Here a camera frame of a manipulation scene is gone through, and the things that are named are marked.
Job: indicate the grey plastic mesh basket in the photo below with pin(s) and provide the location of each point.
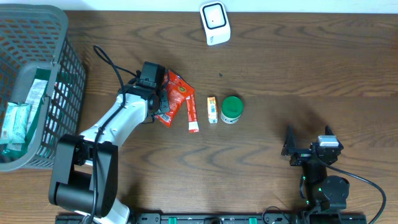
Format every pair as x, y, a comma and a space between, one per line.
35, 37

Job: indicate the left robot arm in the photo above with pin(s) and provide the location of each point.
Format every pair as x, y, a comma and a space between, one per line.
85, 168

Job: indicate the teal white snack packet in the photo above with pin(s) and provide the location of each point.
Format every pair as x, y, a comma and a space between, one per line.
14, 128

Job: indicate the green white flat packet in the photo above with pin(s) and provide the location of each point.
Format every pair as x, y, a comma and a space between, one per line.
34, 98

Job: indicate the white barcode scanner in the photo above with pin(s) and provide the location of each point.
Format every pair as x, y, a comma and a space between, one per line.
215, 23

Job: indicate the red stick sachet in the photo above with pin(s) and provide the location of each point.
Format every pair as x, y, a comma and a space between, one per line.
192, 114

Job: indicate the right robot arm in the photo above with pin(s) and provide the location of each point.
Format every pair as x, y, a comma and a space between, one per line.
325, 194

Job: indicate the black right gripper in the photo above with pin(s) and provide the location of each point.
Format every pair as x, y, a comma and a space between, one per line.
290, 146

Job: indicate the red snack packet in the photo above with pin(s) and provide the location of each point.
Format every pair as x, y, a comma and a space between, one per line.
177, 92

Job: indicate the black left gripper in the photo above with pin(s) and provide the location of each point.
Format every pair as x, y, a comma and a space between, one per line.
163, 98

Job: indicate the orange snack packet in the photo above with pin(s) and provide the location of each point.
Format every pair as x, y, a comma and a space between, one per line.
212, 110

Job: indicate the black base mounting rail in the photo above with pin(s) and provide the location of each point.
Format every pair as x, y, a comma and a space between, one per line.
270, 218

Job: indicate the green lid seasoning jar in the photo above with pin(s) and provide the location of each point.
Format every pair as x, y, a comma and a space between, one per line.
231, 109

